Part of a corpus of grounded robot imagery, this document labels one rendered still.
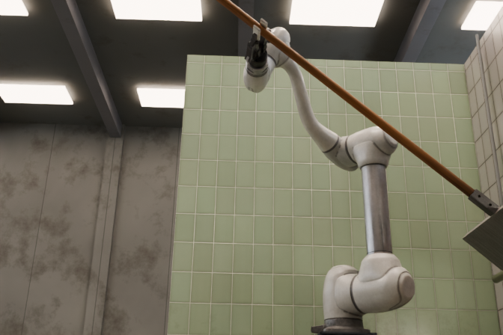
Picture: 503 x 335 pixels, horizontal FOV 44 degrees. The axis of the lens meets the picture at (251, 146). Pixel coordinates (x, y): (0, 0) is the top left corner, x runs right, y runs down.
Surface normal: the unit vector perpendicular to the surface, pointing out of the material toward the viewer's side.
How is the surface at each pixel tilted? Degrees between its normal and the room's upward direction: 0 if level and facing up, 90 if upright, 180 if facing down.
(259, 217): 90
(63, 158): 90
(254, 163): 90
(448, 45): 180
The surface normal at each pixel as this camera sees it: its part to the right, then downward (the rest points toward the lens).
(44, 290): 0.03, -0.40
